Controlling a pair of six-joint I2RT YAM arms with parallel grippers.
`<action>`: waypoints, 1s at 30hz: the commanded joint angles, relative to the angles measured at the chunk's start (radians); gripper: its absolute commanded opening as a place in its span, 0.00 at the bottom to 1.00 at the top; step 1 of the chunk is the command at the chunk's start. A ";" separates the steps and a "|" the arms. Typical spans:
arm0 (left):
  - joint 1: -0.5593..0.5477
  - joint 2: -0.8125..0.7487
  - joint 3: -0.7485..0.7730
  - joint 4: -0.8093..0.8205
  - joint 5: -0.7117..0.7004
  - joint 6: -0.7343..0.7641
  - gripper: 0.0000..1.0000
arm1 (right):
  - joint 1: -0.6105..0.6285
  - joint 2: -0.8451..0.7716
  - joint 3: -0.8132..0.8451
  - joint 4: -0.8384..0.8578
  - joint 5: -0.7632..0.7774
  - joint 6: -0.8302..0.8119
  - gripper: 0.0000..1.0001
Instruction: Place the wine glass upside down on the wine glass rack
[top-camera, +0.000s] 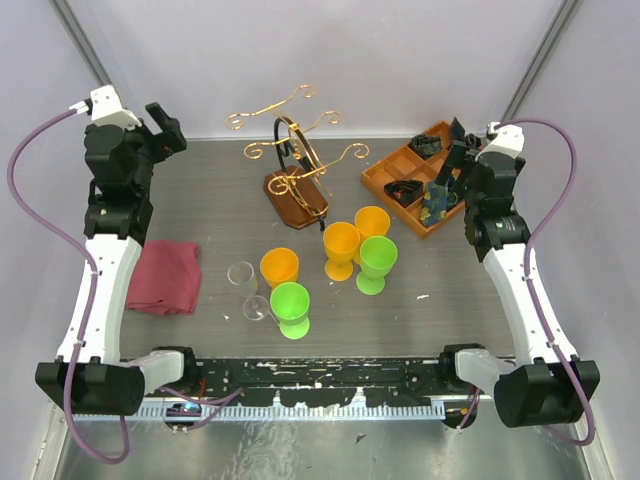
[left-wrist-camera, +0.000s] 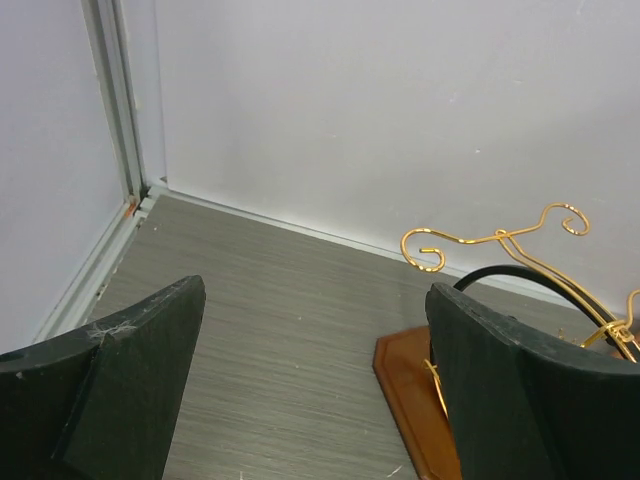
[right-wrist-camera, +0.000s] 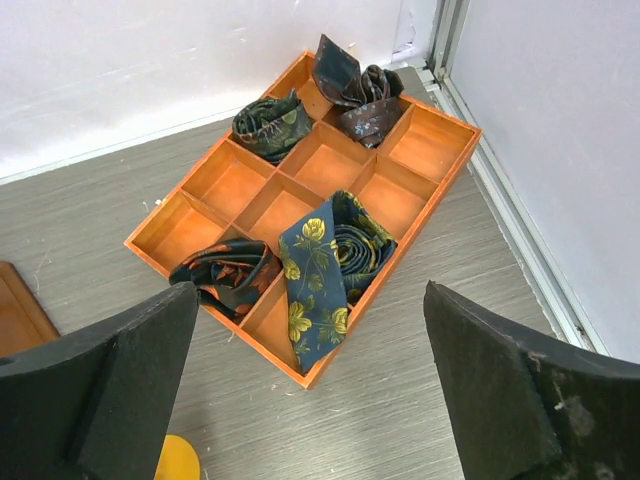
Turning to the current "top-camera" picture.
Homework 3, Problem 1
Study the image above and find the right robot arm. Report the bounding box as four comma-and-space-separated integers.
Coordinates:
437, 120, 600, 436

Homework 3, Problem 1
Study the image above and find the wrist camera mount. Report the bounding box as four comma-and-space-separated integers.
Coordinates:
69, 85, 142, 130
479, 122, 524, 159

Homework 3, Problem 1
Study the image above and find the clear wine glass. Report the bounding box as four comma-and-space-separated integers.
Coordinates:
227, 261, 278, 324

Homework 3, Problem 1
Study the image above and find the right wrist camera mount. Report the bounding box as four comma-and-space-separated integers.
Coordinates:
479, 122, 524, 159

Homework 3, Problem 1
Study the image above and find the grey cable duct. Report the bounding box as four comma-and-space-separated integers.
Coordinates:
127, 402, 446, 422

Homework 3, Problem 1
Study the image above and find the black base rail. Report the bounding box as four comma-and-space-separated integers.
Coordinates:
170, 357, 473, 408

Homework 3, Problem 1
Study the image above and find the green goblet right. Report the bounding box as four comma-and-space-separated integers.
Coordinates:
356, 236, 398, 296

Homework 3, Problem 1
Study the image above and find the wooden compartment tray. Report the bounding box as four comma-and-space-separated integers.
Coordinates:
361, 121, 465, 239

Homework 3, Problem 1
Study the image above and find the gold wine glass rack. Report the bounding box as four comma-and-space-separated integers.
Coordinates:
225, 84, 370, 231

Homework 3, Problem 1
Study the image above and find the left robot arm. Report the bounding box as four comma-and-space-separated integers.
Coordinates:
35, 102, 201, 416

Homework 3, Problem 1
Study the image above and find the dark green folded tie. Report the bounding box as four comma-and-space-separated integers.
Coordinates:
408, 134, 442, 160

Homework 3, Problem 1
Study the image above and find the green goblet front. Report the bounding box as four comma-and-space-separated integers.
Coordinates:
270, 282, 310, 340

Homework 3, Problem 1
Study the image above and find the red cloth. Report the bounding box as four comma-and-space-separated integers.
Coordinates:
125, 240, 202, 315

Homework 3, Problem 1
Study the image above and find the orange goblet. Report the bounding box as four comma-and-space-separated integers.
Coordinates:
260, 247, 299, 288
323, 222, 360, 282
354, 205, 391, 264

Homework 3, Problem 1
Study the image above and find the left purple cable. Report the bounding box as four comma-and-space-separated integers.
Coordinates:
6, 109, 131, 465

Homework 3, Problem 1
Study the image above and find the black orange folded tie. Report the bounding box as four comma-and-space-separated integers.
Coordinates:
384, 180, 424, 208

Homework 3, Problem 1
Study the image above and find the green goblet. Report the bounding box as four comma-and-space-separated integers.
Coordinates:
356, 236, 398, 296
270, 282, 310, 340

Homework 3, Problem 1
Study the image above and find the blue floral folded tie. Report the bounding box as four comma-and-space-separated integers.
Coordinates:
419, 175, 461, 227

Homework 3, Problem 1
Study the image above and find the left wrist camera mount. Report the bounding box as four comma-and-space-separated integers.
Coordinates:
69, 85, 142, 130

